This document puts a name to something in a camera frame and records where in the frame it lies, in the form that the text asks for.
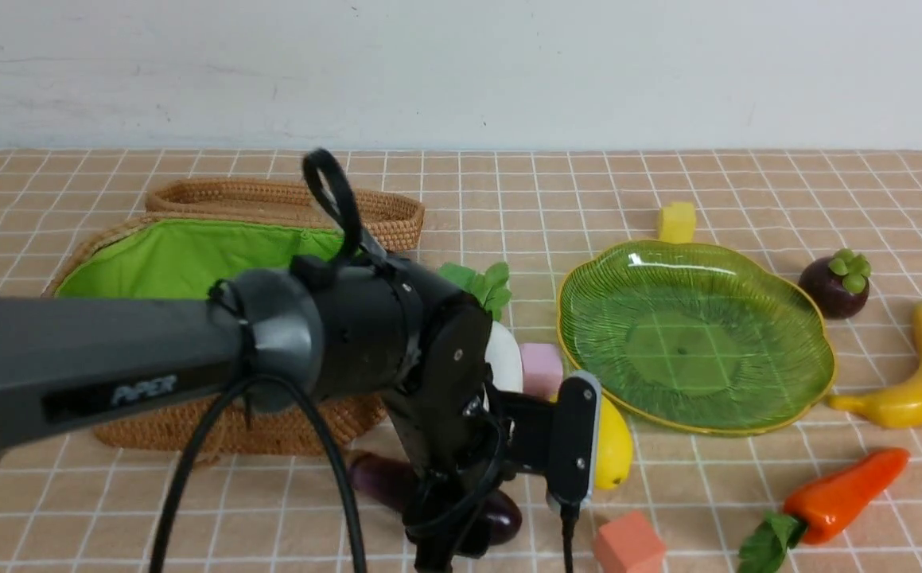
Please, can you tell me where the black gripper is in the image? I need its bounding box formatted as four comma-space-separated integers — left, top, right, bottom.
382, 374, 509, 573

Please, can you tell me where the purple eggplant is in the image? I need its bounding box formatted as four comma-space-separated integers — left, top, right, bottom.
345, 450, 523, 557

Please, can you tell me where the white radish with green leaves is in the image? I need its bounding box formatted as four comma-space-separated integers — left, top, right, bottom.
438, 261, 523, 392

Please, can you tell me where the yellow lemon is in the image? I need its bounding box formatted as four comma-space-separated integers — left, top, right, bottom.
549, 396, 634, 490

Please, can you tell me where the orange carrot with green leaves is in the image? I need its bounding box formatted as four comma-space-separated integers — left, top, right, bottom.
737, 447, 911, 572

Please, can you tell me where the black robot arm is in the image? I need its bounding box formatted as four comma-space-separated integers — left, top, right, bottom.
0, 257, 505, 572

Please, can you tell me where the pink foam cube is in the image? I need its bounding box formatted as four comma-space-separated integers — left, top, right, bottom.
519, 342, 565, 398

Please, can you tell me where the orange foam cube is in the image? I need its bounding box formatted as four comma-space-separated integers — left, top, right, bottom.
593, 511, 667, 573

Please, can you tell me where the woven wicker basket lid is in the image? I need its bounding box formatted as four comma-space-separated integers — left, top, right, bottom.
144, 177, 425, 251

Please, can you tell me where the green glass leaf plate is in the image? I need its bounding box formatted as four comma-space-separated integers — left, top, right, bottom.
556, 240, 838, 438

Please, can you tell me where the yellow foam cube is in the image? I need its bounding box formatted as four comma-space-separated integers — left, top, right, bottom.
657, 201, 697, 244

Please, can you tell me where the woven wicker basket green lining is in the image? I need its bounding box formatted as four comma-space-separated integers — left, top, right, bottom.
43, 212, 398, 456

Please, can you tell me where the dark purple mangosteen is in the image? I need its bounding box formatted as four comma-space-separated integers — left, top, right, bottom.
796, 249, 872, 320

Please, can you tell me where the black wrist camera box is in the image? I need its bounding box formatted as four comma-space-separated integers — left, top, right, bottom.
498, 371, 602, 510

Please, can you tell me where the black cable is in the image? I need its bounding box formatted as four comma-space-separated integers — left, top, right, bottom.
148, 148, 581, 573

